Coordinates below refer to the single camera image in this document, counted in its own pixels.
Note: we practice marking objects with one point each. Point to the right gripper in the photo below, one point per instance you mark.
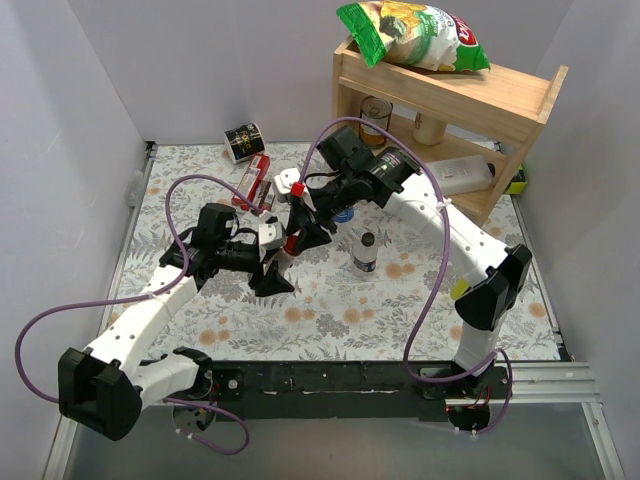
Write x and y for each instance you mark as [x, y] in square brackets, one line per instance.
[304, 215]

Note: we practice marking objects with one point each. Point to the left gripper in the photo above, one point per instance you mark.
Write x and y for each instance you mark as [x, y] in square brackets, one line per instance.
[261, 266]

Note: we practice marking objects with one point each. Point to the clear red-label bottle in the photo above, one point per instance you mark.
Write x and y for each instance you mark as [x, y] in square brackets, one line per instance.
[286, 256]

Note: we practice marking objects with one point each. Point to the red bottle cap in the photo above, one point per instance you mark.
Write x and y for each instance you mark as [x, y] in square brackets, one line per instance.
[290, 246]

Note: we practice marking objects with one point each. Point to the blue-label Pocari bottle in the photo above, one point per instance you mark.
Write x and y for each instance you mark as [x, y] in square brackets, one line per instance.
[345, 216]

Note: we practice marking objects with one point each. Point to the black bottle cap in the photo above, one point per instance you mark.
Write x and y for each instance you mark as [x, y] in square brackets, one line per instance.
[368, 239]

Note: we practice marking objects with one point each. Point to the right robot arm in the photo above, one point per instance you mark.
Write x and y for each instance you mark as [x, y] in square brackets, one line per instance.
[396, 181]

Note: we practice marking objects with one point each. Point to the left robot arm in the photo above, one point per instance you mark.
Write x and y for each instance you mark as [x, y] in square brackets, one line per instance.
[106, 386]

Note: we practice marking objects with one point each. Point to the yellow bottle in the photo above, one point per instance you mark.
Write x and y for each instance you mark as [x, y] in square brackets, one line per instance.
[459, 289]

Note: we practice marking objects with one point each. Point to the brown snack bar wrapper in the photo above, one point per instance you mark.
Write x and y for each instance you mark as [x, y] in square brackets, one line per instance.
[266, 195]

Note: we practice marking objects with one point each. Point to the red cardboard box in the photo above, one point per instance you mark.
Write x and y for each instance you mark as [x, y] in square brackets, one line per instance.
[253, 176]

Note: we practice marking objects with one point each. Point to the floral table mat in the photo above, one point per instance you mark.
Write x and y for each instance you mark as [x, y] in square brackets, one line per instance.
[336, 312]

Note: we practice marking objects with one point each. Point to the tin can on shelf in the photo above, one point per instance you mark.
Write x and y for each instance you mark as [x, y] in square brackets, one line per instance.
[375, 111]

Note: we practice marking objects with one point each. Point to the black base bar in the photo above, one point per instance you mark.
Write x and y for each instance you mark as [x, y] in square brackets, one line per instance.
[430, 391]

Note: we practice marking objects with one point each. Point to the beige cup on shelf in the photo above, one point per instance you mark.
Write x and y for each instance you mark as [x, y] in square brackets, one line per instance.
[428, 130]

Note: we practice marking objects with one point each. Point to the white jug on shelf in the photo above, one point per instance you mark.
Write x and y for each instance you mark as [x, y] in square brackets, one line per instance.
[462, 175]

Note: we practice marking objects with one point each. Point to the wooden shelf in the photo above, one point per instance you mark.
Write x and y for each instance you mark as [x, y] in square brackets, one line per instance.
[498, 113]

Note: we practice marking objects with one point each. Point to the yellow green box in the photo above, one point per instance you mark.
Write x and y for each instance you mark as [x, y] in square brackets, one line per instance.
[517, 183]

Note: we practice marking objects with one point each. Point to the green chips bag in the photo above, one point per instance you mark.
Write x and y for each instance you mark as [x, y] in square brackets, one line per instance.
[420, 36]

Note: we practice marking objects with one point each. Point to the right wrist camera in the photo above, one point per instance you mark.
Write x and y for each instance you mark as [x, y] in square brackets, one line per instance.
[283, 184]

